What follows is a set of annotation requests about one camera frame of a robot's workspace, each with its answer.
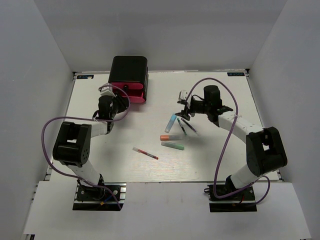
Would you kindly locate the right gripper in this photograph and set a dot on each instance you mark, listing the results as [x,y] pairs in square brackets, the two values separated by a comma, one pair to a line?
[184,113]

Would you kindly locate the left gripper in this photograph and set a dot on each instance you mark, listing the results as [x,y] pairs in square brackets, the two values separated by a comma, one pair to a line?
[122,101]

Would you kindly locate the pink drawer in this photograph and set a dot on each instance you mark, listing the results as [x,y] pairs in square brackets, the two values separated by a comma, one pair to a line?
[134,100]
[128,85]
[133,93]

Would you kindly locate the blue highlighter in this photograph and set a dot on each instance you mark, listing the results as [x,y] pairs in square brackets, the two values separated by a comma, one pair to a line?
[170,123]

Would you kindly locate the pink top drawer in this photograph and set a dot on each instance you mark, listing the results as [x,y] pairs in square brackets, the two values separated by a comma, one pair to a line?
[128,85]

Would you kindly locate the purple gel pen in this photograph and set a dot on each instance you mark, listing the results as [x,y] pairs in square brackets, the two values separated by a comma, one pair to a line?
[191,127]

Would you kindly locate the green gel pen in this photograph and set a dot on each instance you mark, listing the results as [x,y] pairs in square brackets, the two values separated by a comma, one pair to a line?
[181,126]

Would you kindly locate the orange highlighter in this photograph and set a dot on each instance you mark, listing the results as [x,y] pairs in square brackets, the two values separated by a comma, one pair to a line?
[168,137]

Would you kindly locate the green highlighter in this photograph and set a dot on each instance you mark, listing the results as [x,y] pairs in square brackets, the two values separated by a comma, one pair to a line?
[173,145]

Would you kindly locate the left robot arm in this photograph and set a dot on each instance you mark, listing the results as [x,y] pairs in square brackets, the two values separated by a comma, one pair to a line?
[73,143]

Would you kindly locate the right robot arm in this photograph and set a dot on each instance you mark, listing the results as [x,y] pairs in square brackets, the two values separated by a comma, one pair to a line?
[264,148]

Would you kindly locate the pink bottom drawer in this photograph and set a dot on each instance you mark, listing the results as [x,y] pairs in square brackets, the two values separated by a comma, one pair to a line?
[134,100]

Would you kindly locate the black drawer cabinet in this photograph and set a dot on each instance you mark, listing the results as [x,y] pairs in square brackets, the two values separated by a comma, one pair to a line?
[130,69]

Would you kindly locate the red gel pen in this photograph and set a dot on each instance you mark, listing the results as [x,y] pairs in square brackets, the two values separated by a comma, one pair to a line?
[145,153]

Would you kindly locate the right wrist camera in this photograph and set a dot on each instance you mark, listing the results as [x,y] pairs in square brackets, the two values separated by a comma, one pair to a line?
[183,98]

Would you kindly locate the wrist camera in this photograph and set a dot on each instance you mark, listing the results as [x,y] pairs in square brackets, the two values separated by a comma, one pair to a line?
[183,98]
[106,90]

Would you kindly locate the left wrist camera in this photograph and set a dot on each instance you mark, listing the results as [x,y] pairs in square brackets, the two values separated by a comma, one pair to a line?
[106,90]

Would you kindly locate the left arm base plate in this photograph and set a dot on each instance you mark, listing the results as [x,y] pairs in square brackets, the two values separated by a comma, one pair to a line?
[90,199]

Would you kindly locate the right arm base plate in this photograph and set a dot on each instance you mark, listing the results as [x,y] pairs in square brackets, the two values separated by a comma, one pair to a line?
[244,201]

